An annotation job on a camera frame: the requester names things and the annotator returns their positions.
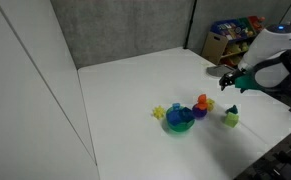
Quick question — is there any dark blue block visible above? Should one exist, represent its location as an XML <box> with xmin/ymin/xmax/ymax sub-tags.
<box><xmin>167</xmin><ymin>111</ymin><xmax>181</xmax><ymax>126</ymax></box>
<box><xmin>180</xmin><ymin>107</ymin><xmax>194</xmax><ymax>123</ymax></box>

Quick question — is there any teal rubber toy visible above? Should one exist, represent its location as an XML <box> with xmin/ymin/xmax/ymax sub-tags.
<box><xmin>225</xmin><ymin>105</ymin><xmax>238</xmax><ymax>114</ymax></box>

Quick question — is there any light green block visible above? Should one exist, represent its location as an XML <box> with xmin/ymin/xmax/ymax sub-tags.
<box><xmin>224</xmin><ymin>112</ymin><xmax>239</xmax><ymax>128</ymax></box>

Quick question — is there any purple ridged cup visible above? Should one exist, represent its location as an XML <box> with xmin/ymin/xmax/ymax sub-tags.
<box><xmin>192</xmin><ymin>104</ymin><xmax>207</xmax><ymax>119</ymax></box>

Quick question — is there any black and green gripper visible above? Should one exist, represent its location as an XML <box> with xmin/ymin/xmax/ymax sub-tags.
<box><xmin>219</xmin><ymin>69</ymin><xmax>260</xmax><ymax>93</ymax></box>

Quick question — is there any grey metal plate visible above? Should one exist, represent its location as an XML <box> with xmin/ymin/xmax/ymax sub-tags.
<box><xmin>206</xmin><ymin>65</ymin><xmax>234</xmax><ymax>77</ymax></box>

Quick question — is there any yellow star rubber toy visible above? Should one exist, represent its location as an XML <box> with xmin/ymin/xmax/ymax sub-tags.
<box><xmin>152</xmin><ymin>106</ymin><xmax>166</xmax><ymax>120</ymax></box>

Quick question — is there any light blue rubber toy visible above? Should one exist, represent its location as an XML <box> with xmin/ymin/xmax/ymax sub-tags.
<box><xmin>172</xmin><ymin>103</ymin><xmax>181</xmax><ymax>110</ymax></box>

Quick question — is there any colourful toy storage shelf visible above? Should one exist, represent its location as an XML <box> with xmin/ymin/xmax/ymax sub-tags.
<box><xmin>201</xmin><ymin>16</ymin><xmax>265</xmax><ymax>67</ymax></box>

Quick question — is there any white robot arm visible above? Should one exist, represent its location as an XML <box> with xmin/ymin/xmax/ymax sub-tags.
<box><xmin>219</xmin><ymin>24</ymin><xmax>291</xmax><ymax>112</ymax></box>

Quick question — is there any yellow bear rubber toy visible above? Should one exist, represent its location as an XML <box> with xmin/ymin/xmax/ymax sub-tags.
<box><xmin>207</xmin><ymin>98</ymin><xmax>215</xmax><ymax>112</ymax></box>

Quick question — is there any orange rubber toy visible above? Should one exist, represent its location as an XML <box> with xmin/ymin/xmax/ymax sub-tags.
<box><xmin>195</xmin><ymin>94</ymin><xmax>208</xmax><ymax>110</ymax></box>

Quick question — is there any green translucent bowl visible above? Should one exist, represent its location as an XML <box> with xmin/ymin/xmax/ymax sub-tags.
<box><xmin>166</xmin><ymin>106</ymin><xmax>195</xmax><ymax>132</ymax></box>

